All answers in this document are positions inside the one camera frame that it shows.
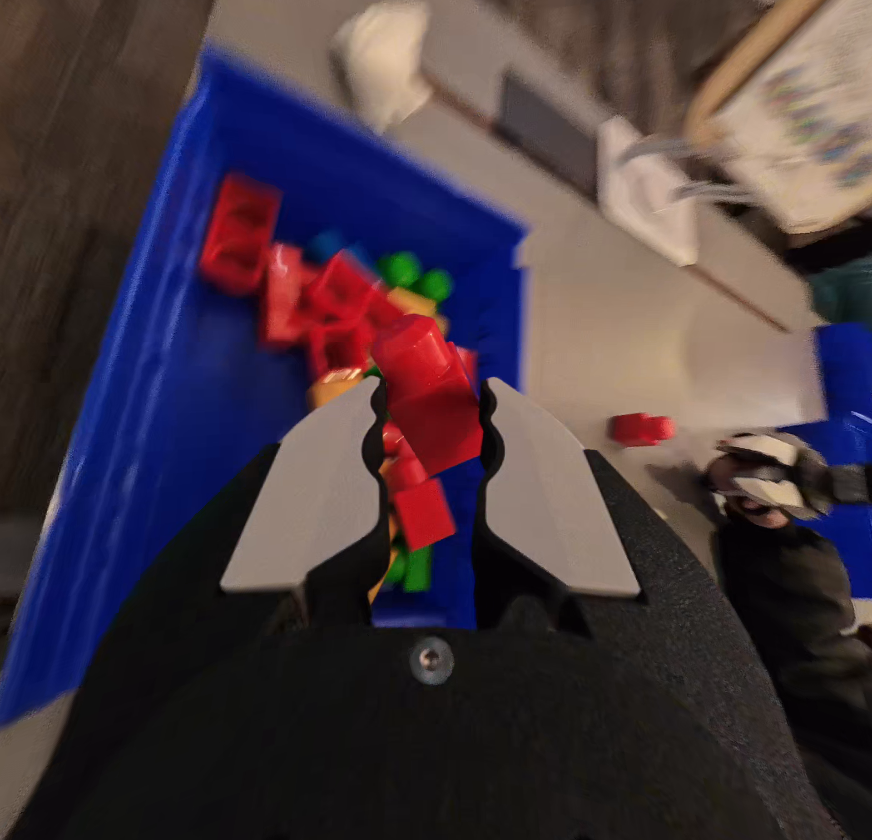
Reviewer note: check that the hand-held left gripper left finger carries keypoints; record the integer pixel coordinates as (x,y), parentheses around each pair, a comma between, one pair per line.
(307,506)

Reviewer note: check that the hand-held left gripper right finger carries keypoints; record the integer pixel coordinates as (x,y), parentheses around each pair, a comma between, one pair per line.
(559,506)

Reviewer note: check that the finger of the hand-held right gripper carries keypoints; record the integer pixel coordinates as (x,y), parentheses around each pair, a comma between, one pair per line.
(756,448)
(763,494)

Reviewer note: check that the blue storage bin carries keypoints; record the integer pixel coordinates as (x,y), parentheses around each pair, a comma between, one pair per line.
(177,418)
(845,377)

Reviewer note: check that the red mega block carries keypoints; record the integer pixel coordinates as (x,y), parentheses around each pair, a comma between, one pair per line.
(641,429)
(433,397)

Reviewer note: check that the pile of mega blocks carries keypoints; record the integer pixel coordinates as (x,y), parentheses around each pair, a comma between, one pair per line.
(334,302)

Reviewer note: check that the instruction sheet board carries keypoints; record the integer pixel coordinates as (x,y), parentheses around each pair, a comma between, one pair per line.
(804,104)

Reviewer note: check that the dark tablet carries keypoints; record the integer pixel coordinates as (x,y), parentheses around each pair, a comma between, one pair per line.
(545,131)

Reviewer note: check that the white cloth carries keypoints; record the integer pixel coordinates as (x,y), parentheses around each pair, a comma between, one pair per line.
(382,57)

